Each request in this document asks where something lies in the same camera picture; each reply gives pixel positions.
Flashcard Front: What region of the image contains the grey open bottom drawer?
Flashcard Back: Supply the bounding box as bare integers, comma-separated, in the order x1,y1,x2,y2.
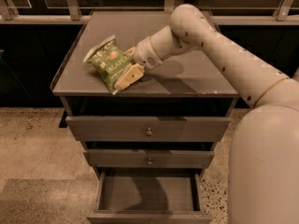
88,169,212,224

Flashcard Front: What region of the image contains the grey top drawer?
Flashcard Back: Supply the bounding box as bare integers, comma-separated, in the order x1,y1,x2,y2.
66,116,230,142

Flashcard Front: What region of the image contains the grey drawer cabinet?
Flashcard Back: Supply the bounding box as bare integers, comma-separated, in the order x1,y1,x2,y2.
50,10,249,179

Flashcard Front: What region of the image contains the green jalapeno chip bag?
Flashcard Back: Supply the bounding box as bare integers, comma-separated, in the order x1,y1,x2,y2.
83,35,132,94

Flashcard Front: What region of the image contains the metal window railing frame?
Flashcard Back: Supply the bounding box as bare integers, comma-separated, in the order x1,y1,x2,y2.
1,0,299,25

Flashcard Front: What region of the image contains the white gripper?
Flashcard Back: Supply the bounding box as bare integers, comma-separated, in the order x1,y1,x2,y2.
115,36,163,91

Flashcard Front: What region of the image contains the grey middle drawer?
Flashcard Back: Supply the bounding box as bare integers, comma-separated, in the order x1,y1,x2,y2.
83,149,214,168

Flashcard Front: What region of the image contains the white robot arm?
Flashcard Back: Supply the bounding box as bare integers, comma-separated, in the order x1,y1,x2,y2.
129,4,299,224

